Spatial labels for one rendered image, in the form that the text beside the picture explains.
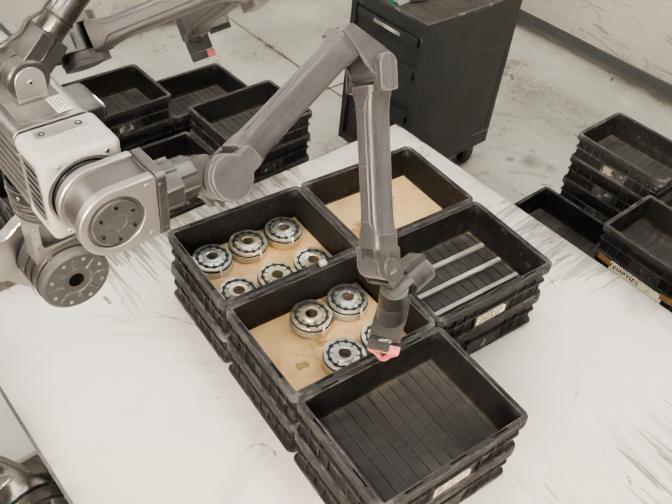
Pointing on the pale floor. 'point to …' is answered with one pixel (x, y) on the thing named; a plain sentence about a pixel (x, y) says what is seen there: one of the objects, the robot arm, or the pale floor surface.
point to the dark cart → (439, 67)
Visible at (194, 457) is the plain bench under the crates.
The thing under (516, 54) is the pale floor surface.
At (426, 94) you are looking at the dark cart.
